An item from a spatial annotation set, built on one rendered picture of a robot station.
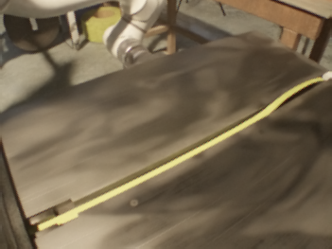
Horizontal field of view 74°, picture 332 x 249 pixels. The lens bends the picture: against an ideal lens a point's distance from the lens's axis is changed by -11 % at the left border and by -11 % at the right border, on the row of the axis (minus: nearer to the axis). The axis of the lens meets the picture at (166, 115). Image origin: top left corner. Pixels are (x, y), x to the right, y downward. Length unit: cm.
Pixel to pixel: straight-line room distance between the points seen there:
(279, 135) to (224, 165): 11
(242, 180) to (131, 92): 24
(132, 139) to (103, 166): 6
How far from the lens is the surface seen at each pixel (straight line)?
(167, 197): 31
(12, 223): 34
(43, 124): 43
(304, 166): 38
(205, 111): 41
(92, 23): 228
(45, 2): 64
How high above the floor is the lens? 101
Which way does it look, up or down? 44 degrees down
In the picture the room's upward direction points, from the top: straight up
